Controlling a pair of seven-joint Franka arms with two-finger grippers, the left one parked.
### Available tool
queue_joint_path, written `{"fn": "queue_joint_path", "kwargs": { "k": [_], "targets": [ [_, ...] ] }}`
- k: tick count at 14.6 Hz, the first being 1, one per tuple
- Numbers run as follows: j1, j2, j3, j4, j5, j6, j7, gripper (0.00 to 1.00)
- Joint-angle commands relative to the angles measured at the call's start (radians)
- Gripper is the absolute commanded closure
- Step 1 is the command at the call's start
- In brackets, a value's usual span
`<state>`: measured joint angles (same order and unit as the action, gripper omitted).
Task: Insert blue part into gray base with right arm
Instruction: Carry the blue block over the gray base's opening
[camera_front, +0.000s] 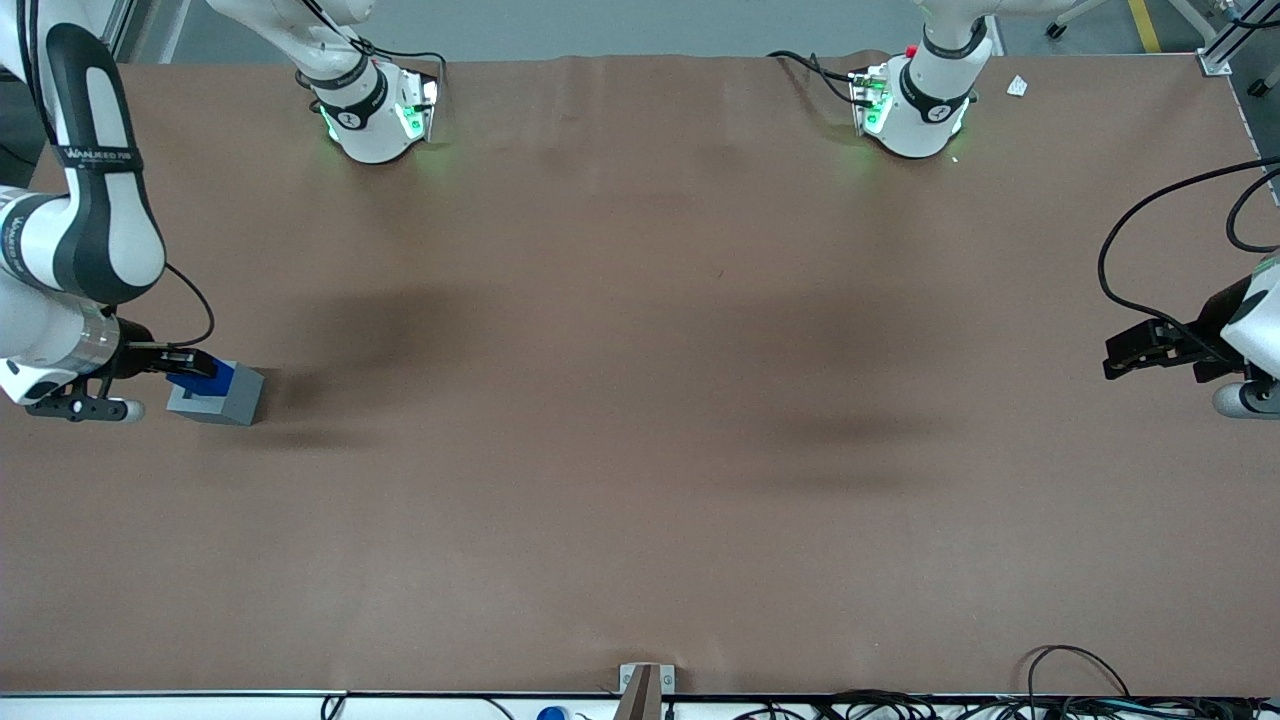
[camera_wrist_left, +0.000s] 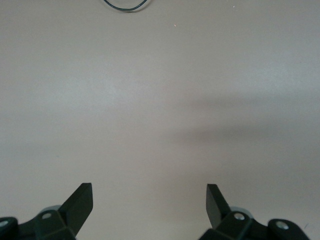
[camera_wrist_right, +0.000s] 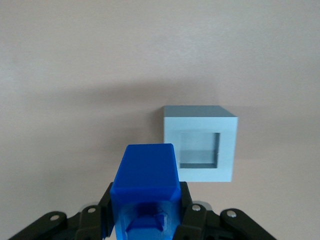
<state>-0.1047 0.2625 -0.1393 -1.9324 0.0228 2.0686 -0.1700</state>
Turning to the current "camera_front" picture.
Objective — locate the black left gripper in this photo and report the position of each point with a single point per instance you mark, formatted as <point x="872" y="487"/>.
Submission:
<point x="1203" y="349"/>

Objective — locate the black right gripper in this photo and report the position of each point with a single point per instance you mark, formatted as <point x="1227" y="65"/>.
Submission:
<point x="135" y="360"/>

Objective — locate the blue plastic insert part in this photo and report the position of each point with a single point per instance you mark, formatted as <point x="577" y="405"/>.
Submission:
<point x="215" y="384"/>

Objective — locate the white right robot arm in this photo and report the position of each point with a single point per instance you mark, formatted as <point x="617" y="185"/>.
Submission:
<point x="100" y="230"/>

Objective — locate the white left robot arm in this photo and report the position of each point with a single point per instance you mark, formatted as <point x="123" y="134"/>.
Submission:
<point x="925" y="120"/>

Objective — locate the gray square base block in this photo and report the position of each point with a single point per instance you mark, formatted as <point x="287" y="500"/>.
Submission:
<point x="240" y="400"/>

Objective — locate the small black caster wheel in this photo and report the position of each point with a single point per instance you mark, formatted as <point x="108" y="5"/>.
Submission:
<point x="1259" y="88"/>

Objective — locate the small white paper scrap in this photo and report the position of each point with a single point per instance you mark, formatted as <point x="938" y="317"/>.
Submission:
<point x="1017" y="86"/>

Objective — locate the white trolley leg with caster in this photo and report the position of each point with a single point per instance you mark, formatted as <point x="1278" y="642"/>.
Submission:
<point x="1075" y="15"/>

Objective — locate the brown paper table cover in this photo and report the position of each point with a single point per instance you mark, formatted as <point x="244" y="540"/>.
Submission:
<point x="640" y="420"/>

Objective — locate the blue round cap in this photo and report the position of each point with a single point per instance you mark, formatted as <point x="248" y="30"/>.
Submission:
<point x="552" y="714"/>

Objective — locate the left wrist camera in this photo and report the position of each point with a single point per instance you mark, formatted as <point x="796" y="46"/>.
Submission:
<point x="1245" y="400"/>

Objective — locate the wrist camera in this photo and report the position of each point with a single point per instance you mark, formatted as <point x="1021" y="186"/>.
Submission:
<point x="1245" y="400"/>
<point x="85" y="408"/>

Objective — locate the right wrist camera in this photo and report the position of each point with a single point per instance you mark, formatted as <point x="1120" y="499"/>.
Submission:
<point x="85" y="408"/>

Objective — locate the aluminium frame post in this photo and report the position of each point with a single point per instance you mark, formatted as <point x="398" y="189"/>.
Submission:
<point x="1222" y="50"/>

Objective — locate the metal bracket with brown post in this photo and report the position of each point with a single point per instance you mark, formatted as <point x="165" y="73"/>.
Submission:
<point x="645" y="685"/>

